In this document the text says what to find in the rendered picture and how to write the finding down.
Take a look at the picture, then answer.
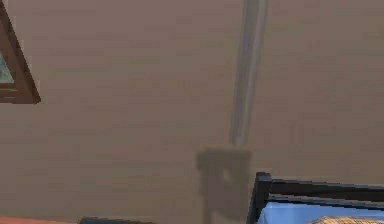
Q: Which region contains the dark grey furniture edge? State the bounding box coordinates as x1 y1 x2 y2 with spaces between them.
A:
78 216 158 224

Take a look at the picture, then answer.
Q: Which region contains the brown framed window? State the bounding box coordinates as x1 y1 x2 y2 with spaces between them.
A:
0 0 42 105

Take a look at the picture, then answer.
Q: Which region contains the black framed bed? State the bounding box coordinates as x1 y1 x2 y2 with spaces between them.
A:
246 171 384 224

